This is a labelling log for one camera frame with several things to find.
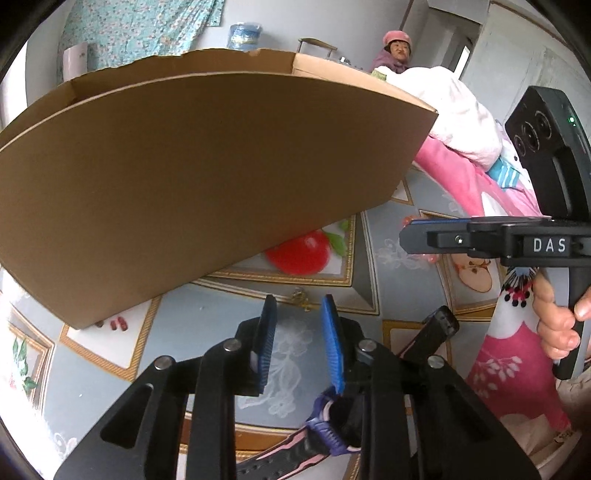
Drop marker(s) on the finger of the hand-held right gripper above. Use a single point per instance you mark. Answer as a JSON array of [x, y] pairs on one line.
[[434, 240], [438, 221]]

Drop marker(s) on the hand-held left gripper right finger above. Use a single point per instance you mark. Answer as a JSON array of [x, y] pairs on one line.
[[333, 341]]

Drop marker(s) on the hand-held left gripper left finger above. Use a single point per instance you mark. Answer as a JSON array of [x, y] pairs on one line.
[[265, 341]]

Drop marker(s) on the purple black smartwatch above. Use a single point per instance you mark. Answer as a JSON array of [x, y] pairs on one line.
[[323, 434]]

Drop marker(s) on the brown cardboard box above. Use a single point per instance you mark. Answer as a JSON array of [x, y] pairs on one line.
[[184, 184]]

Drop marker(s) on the person's right hand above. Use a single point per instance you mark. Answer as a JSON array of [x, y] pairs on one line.
[[556, 332]]

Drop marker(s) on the blue striped cloth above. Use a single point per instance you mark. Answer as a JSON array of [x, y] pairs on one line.
[[503, 174]]

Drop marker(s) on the pink floral blanket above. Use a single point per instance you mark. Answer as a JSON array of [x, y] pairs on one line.
[[461, 175]]

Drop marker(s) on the fruit print tablecloth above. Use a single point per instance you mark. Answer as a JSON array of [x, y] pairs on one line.
[[406, 295]]

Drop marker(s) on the white fleece blanket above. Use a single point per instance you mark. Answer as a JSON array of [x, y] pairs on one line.
[[443, 106]]

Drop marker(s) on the wooden chair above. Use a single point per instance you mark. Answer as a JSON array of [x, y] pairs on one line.
[[316, 42]]

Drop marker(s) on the teal floral curtain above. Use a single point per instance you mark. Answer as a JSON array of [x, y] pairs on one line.
[[138, 32]]

